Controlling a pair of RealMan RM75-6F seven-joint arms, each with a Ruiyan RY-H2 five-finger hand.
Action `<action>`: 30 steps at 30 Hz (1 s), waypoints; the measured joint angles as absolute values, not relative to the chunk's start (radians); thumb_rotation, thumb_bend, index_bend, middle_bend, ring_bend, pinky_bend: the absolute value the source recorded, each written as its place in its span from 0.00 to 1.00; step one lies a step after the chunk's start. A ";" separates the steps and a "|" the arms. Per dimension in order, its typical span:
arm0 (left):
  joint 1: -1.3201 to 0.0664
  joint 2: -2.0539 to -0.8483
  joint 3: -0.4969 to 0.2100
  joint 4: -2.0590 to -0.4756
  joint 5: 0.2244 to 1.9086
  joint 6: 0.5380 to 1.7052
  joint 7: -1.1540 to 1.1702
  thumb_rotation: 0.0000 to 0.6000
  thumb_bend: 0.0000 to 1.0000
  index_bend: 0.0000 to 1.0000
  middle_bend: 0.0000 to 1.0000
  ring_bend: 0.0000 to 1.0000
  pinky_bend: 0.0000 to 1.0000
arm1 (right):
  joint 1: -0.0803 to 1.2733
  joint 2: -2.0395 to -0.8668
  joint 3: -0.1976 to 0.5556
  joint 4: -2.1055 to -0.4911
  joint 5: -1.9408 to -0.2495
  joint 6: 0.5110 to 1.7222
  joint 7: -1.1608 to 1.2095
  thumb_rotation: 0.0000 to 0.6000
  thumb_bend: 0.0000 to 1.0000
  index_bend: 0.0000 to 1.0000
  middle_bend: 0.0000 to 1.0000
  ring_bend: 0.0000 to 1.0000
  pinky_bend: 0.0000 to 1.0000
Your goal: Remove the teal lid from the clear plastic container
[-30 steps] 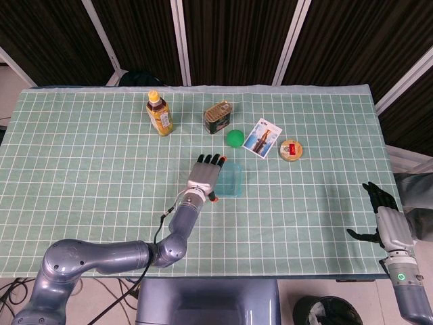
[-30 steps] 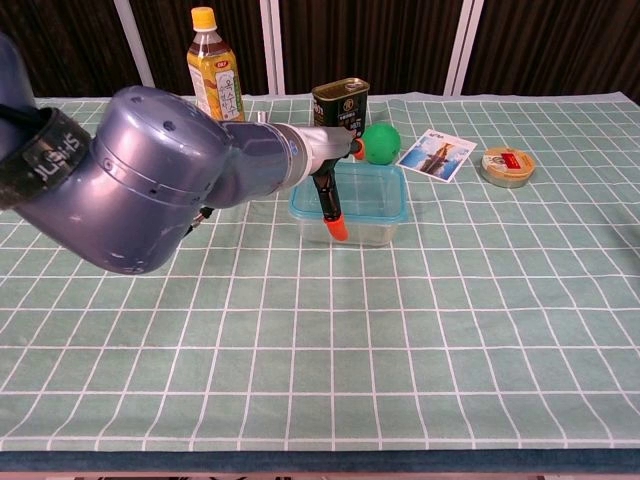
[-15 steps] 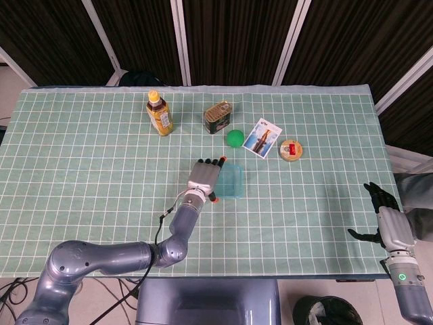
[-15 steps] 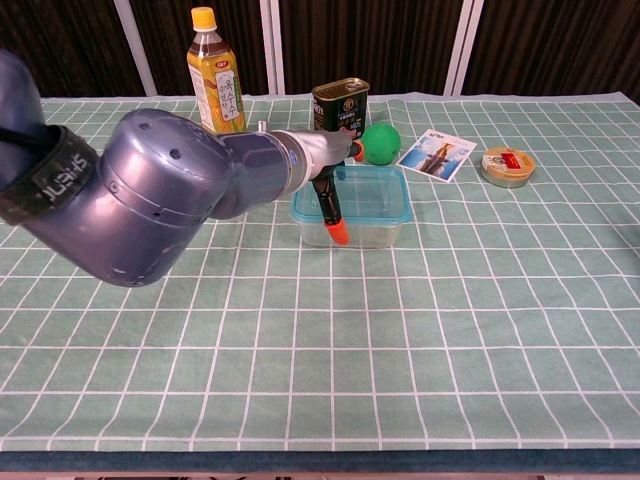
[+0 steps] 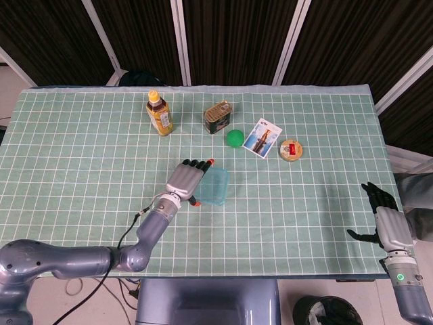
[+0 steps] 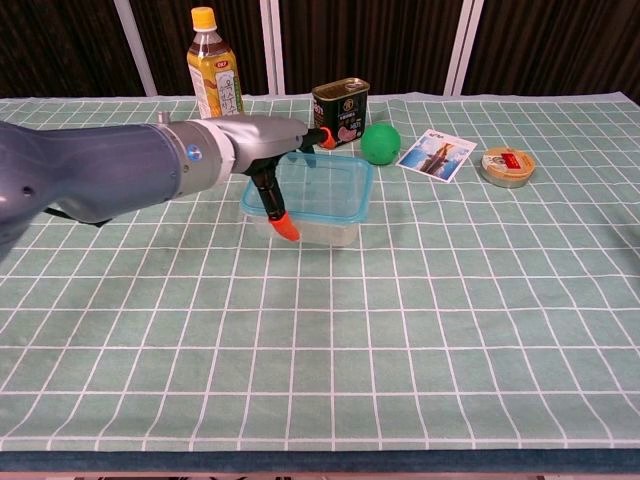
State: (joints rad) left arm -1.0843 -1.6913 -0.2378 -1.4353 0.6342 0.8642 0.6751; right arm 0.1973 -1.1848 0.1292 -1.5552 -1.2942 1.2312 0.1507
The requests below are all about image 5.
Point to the black bag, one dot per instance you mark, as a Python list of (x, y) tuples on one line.
[(138, 78)]

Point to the left robot arm grey-blue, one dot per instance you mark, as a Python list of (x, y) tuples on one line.
[(67, 262)]

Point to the green ball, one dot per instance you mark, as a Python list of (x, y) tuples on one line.
[(235, 139)]

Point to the green checked tablecloth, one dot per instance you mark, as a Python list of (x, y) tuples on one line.
[(287, 210)]

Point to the dark folding screen white frame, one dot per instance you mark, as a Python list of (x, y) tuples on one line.
[(233, 37)]

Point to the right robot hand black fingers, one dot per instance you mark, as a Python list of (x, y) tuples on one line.
[(394, 228)]

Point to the tea bottle yellow cap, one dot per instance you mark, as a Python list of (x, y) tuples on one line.
[(160, 116)]

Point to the grey-blue robot torso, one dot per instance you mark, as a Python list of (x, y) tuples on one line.
[(208, 301)]

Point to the dark green luncheon meat can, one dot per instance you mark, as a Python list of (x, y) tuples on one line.
[(217, 118)]

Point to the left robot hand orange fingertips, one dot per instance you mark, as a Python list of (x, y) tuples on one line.
[(184, 179)]

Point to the right robot arm grey-blue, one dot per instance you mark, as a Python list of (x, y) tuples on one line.
[(407, 291)]

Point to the black trash bin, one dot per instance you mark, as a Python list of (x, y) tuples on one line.
[(324, 311)]

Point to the photo postcard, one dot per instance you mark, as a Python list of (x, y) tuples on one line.
[(262, 139)]

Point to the clear plastic container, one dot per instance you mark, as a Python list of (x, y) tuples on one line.
[(218, 201)]

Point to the blue transparent plastic container lid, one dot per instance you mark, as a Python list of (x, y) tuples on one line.
[(214, 184)]

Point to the round flat tin red label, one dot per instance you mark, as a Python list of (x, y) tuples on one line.
[(291, 150)]

